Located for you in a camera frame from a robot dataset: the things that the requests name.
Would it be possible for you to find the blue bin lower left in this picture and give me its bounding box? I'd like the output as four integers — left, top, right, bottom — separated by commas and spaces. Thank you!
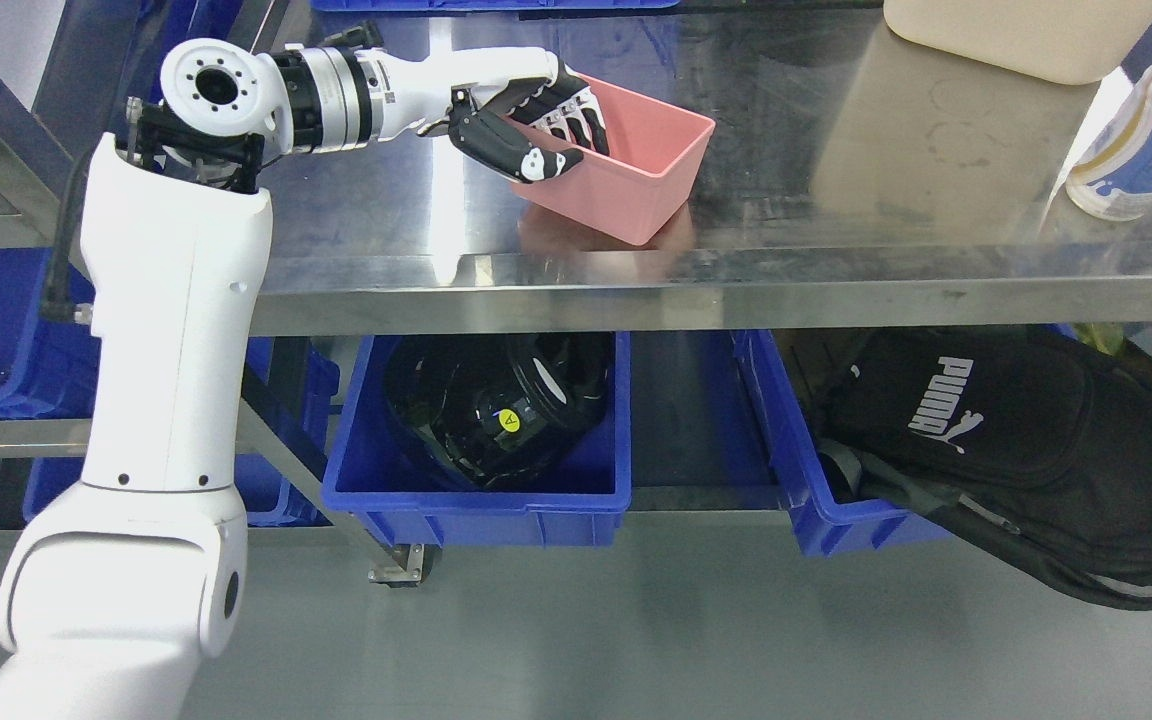
22, 338, 341, 528

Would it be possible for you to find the blue bin with backpack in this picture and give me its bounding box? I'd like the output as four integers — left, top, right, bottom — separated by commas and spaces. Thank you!
732, 325, 1077, 558

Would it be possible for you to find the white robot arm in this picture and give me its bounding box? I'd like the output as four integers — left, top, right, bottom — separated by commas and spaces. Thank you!
0, 29, 608, 719

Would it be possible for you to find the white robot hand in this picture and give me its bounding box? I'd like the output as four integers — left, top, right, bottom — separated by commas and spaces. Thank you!
376, 47, 611, 184

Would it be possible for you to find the pink plastic storage box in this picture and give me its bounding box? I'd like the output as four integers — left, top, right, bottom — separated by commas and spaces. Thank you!
511, 76, 717, 247

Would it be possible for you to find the blue bin with helmet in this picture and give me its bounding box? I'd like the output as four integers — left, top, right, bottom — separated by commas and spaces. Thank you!
323, 332, 631, 547

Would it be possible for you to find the black helmet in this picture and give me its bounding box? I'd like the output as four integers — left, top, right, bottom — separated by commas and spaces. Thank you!
381, 332, 614, 492

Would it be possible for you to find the cream plastic container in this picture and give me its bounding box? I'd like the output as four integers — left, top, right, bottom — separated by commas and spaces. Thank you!
882, 1, 1152, 85

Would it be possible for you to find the stainless steel table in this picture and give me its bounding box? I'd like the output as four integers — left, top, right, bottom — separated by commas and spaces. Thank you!
252, 1, 1152, 338

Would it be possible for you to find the blue bin far left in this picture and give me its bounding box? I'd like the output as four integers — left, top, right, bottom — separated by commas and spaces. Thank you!
0, 249, 100, 420

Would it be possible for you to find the black Puma backpack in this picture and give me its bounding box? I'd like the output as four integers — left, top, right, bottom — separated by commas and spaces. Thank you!
812, 328, 1152, 611

